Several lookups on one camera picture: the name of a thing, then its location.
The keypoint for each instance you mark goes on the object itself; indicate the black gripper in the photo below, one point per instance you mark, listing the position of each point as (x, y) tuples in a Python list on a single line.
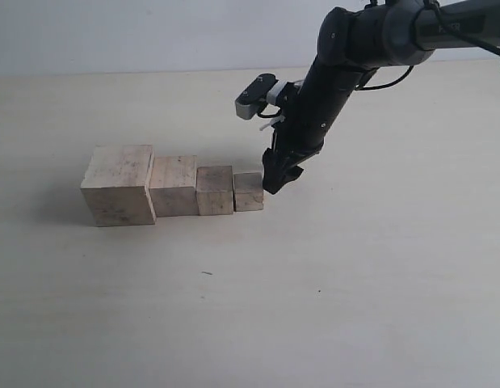
[(308, 112)]

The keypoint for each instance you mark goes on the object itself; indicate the smallest wooden cube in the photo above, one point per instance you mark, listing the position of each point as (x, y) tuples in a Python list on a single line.
[(248, 191)]

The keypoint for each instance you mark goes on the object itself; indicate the third largest wooden cube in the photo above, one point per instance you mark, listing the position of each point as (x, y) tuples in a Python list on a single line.
[(214, 190)]

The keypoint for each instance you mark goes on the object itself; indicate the second largest wooden cube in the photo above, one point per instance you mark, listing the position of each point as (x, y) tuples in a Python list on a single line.
[(172, 186)]

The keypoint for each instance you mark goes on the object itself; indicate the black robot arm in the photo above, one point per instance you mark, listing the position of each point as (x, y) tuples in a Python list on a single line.
[(351, 47)]

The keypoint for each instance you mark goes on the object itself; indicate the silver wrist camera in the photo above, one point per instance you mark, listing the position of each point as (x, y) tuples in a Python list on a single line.
[(253, 98)]

